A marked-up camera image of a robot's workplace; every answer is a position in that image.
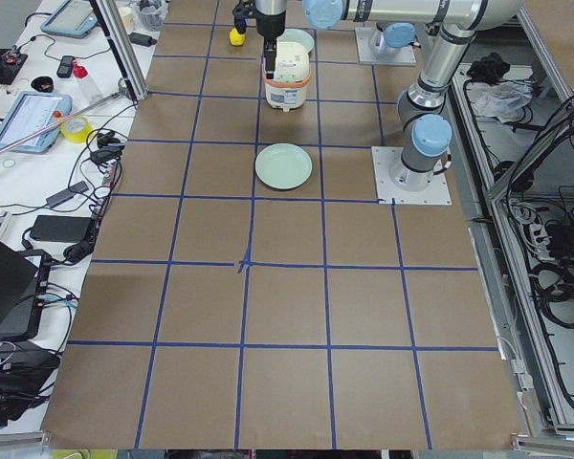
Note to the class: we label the mint green plate near base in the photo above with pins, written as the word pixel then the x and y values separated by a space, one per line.
pixel 283 166

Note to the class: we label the black small bowl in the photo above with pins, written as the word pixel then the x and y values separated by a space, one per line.
pixel 43 84

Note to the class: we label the black usb hub dongle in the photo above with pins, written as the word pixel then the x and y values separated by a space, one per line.
pixel 66 194

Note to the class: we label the yellow tape roll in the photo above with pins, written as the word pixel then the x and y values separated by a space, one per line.
pixel 76 129

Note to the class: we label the white rice cooker orange handle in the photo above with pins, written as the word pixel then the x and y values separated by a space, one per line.
pixel 287 89

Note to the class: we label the black idle gripper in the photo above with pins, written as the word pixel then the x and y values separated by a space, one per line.
pixel 269 28

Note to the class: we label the blue teach pendant tablet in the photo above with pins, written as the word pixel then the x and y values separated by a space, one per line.
pixel 30 112
pixel 73 19

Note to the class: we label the aluminium frame post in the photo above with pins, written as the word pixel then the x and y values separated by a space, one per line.
pixel 110 22

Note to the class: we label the black power adapter brick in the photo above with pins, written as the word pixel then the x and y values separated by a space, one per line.
pixel 52 228

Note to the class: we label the crumpled white cloth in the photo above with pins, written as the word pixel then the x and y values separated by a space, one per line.
pixel 505 102

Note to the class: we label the black remote handset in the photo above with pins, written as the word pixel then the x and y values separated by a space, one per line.
pixel 66 66

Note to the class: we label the mint green plate far side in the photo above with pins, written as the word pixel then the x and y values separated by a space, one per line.
pixel 299 36

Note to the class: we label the yellow sponge potato toy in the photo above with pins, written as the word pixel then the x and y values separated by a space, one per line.
pixel 236 38

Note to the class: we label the blue teach pendant tablet far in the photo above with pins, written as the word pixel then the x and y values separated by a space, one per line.
pixel 73 19

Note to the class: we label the blue teach pendant tablet near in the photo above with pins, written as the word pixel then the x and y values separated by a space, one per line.
pixel 30 112

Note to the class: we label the black cloth bundle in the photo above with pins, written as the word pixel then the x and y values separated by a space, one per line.
pixel 489 69

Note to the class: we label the black laptop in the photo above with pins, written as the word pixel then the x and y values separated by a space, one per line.
pixel 23 280

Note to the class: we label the silver robot arm pressing cooker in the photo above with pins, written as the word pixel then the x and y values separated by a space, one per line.
pixel 427 133

